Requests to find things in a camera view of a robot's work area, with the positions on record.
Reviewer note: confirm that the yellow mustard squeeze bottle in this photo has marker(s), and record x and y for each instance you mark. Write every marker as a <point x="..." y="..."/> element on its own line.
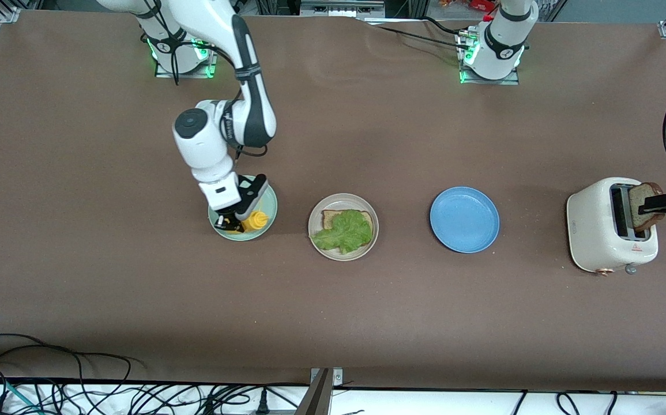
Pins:
<point x="258" y="221"/>

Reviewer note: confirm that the brown bread slice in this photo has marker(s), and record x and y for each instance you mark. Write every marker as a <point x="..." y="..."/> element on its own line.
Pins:
<point x="330" y="218"/>
<point x="641" y="222"/>

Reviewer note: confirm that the green lettuce leaf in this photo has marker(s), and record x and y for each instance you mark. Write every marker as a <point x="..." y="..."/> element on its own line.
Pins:
<point x="344" y="230"/>

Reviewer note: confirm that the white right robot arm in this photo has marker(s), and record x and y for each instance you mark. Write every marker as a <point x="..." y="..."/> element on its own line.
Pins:
<point x="206" y="144"/>

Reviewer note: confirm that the light green plate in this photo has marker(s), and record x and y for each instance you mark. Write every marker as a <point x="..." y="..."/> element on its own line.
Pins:
<point x="271" y="204"/>

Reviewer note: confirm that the beige plate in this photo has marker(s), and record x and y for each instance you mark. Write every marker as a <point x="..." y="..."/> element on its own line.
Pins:
<point x="341" y="200"/>

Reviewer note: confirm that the blue plate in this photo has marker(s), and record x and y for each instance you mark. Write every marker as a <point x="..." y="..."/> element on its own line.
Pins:
<point x="464" y="219"/>

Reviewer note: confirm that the white two-slot toaster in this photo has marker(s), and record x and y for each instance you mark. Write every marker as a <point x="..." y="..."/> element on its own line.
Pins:
<point x="592" y="230"/>

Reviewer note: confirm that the black power plug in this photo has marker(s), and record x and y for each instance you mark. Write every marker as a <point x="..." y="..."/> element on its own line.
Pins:
<point x="263" y="403"/>

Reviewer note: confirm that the grey metal profile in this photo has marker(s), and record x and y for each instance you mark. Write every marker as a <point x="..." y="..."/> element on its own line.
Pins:
<point x="316" y="400"/>

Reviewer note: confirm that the red packaging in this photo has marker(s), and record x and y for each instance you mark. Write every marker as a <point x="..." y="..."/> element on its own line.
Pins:
<point x="477" y="4"/>

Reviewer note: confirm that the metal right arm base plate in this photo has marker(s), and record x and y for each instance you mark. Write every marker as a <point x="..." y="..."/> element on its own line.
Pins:
<point x="213" y="64"/>

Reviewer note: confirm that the metal table edge bracket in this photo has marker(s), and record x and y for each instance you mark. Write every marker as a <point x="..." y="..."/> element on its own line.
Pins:
<point x="338" y="377"/>

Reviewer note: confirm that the aluminium frame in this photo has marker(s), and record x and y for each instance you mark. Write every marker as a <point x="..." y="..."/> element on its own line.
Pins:
<point x="341" y="8"/>

